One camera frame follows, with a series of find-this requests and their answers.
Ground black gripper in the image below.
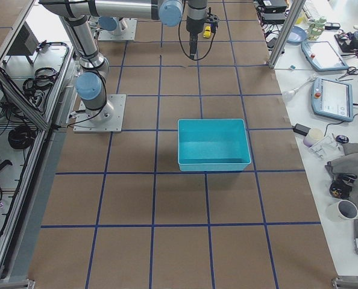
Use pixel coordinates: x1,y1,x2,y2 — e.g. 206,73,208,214
206,8,219,33

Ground yellow beetle toy car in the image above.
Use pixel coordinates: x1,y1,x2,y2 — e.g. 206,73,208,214
203,25,212,39

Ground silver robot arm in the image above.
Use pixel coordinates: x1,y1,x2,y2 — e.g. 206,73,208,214
89,16,128,36
39,1,219,132

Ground blue plastic plate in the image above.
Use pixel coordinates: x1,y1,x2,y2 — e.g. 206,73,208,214
287,26,307,45

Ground upper teach pendant tablet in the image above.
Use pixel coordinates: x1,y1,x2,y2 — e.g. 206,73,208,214
301,41,348,72

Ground teach pendant tablet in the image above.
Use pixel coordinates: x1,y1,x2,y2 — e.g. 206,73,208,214
311,78,354,122
301,41,348,72

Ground teal plastic storage bin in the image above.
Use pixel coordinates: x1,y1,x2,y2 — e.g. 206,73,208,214
177,119,251,172

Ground black power adapter brick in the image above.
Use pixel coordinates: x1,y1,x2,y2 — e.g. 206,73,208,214
292,123,311,137

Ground lower teach pendant tablet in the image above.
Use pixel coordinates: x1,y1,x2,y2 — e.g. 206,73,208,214
311,78,354,122

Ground white paper cup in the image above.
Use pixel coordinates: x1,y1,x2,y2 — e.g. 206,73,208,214
303,128,324,147

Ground white ceramic mug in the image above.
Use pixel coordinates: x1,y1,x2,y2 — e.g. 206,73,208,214
325,200,358,222

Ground aluminium frame post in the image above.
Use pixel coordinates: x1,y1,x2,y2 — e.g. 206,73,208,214
268,0,305,69

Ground black handled scissors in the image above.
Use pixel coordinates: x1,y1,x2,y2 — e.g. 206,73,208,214
336,66,358,81

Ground coiled black cable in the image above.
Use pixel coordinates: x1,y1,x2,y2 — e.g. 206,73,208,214
7,124,37,151

